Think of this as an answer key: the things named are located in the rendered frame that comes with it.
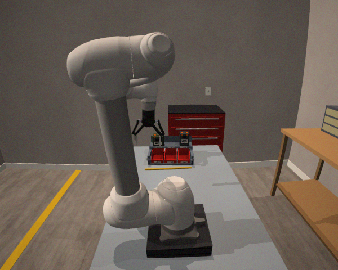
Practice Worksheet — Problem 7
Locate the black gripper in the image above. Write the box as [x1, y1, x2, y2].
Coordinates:
[132, 110, 164, 146]

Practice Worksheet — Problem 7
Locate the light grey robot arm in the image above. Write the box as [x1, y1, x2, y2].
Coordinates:
[67, 32, 205, 242]

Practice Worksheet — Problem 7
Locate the red open bin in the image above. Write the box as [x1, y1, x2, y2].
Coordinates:
[164, 148, 177, 163]
[178, 148, 190, 163]
[151, 148, 164, 163]

